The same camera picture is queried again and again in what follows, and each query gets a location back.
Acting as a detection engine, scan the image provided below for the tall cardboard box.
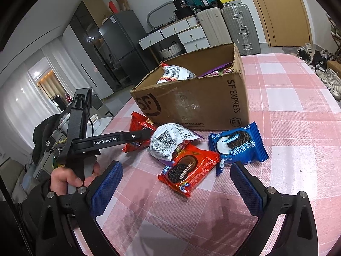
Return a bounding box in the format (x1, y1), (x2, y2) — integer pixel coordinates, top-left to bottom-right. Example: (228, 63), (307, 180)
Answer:
(84, 0), (112, 16)

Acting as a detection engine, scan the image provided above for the grey refrigerator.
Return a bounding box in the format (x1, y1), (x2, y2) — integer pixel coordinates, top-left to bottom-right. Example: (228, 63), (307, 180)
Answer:
(98, 10), (150, 91)

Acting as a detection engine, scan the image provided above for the white wardrobe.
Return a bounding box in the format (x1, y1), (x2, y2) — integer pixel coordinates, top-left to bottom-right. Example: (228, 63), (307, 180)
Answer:
(62, 24), (112, 99)

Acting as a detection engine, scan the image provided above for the wooden door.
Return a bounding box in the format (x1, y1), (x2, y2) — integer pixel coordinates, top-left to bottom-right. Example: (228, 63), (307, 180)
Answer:
(242, 0), (312, 48)

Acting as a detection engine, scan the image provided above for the purple snack packet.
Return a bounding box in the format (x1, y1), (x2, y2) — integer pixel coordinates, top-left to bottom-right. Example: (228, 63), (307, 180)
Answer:
(200, 61), (237, 77)

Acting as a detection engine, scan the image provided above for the blue cookie packet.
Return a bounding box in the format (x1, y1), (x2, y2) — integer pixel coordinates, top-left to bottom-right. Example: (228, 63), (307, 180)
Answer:
(208, 121), (268, 176)

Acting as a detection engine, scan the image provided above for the beige suitcase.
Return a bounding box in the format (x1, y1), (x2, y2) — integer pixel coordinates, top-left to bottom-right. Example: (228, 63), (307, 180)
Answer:
(196, 7), (227, 47)

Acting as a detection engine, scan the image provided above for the person's left hand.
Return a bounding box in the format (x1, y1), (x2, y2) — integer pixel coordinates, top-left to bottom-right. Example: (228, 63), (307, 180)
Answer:
(50, 161), (100, 195)

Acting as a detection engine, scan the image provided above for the black bag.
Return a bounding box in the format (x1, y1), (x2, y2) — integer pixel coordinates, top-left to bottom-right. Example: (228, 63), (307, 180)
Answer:
(173, 7), (196, 19)

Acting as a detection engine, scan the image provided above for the red cookie packet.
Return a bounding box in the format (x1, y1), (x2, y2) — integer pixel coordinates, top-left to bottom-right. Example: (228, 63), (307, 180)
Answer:
(158, 143), (221, 198)

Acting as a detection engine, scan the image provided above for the silver snack packet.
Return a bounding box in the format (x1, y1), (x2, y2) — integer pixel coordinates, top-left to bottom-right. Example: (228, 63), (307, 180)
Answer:
(147, 123), (204, 166)

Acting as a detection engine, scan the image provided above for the white puffed snack bag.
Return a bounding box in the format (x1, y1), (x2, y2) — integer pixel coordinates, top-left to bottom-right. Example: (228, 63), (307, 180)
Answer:
(156, 63), (198, 85)

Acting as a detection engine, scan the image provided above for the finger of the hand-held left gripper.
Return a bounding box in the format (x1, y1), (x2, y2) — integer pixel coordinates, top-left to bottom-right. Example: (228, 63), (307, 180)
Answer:
(119, 128), (152, 145)

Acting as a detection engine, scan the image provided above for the oval mirror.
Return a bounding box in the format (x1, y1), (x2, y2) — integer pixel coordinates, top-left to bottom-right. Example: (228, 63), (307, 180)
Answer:
(146, 1), (176, 30)

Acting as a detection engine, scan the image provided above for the pink checked tablecloth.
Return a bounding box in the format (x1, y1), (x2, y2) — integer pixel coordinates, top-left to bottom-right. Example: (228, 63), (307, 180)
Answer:
(73, 53), (341, 256)

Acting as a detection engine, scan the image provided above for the group of shoes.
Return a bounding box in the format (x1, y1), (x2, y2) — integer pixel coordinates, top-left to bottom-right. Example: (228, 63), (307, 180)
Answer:
(296, 43), (341, 102)

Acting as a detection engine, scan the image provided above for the white drawer desk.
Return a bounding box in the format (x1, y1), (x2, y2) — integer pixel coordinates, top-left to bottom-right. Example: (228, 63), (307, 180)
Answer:
(139, 16), (210, 59)

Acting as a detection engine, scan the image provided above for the silver suitcase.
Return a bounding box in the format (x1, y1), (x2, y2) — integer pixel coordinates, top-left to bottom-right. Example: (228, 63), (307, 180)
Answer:
(221, 3), (261, 56)

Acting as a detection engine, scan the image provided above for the dark cloth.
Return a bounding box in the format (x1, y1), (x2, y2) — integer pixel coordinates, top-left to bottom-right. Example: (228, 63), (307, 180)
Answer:
(32, 113), (67, 152)

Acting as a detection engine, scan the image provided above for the brown cardboard box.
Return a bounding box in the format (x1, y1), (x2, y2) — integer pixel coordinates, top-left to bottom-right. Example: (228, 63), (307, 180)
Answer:
(130, 42), (249, 131)

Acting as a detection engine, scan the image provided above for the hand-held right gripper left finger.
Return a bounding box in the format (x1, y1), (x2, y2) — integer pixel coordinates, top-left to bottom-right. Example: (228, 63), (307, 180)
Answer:
(35, 161), (124, 256)

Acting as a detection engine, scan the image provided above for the dark glass cabinet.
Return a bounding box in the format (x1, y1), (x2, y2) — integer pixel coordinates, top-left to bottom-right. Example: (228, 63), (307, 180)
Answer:
(71, 0), (120, 92)

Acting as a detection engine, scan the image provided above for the white sheer curtain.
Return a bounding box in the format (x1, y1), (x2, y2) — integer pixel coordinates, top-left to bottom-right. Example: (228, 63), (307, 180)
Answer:
(0, 51), (70, 160)

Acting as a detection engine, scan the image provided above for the small red snack packet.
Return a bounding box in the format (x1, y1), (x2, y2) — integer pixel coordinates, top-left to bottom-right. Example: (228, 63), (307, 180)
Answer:
(123, 111), (157, 153)

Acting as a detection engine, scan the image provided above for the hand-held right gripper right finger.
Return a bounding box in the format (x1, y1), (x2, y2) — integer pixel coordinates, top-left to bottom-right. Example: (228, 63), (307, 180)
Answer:
(230, 161), (319, 256)

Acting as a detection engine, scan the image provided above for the woven laundry basket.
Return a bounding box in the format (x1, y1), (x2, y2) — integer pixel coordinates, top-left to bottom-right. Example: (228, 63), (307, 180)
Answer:
(159, 43), (184, 60)

